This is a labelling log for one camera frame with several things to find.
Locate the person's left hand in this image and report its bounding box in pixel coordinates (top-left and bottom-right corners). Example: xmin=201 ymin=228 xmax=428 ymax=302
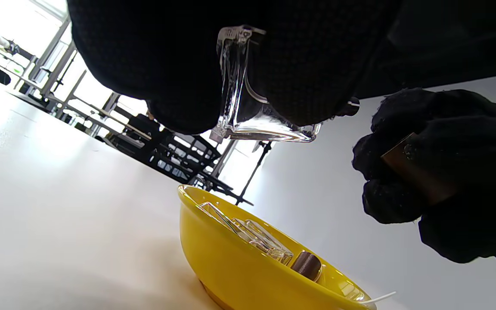
xmin=66 ymin=0 xmax=496 ymax=135

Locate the silver perfume bottle pump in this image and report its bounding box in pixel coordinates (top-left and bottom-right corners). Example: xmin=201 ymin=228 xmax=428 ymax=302
xmin=333 ymin=97 xmax=360 ymax=117

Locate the white frame desk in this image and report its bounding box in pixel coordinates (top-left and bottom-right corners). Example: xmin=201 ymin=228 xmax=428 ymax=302
xmin=0 ymin=17 xmax=154 ymax=143

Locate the person's right hand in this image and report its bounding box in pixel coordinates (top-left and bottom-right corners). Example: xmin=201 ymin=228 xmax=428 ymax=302
xmin=351 ymin=88 xmax=496 ymax=273

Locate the yellow bowl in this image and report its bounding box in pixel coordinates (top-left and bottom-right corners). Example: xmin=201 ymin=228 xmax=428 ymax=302
xmin=177 ymin=184 xmax=378 ymax=310

